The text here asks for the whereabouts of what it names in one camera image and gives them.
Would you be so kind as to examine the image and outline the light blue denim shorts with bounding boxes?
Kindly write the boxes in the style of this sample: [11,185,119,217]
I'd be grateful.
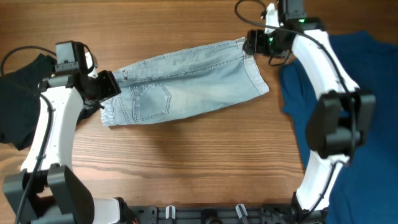
[101,37,269,127]

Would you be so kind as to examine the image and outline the left arm base joint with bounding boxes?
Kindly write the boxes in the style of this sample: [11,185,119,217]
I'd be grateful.
[93,197,140,224]

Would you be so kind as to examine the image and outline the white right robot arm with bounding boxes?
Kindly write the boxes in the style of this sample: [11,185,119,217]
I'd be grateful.
[243,1,376,221]

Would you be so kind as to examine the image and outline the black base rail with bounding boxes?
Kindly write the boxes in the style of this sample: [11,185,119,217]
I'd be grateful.
[130,204,328,224]

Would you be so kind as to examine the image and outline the black garment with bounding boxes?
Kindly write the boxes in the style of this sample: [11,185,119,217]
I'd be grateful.
[0,53,100,152]

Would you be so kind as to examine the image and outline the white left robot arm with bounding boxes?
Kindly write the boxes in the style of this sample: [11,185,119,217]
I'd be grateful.
[2,40,126,223]

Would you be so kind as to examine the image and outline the blue shirt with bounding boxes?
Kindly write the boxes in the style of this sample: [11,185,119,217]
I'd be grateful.
[279,30,398,224]

